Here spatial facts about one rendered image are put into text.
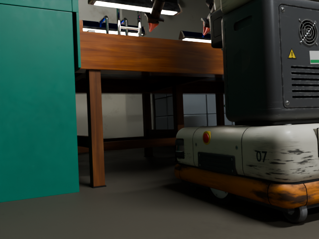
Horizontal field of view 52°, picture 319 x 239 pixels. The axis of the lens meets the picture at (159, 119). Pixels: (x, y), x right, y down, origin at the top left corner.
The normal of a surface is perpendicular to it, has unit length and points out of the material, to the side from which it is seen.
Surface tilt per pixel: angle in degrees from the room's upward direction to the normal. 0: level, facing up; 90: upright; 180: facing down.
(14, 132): 90
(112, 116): 90
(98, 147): 90
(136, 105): 90
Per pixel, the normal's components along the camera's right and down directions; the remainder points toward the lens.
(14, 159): 0.46, -0.03
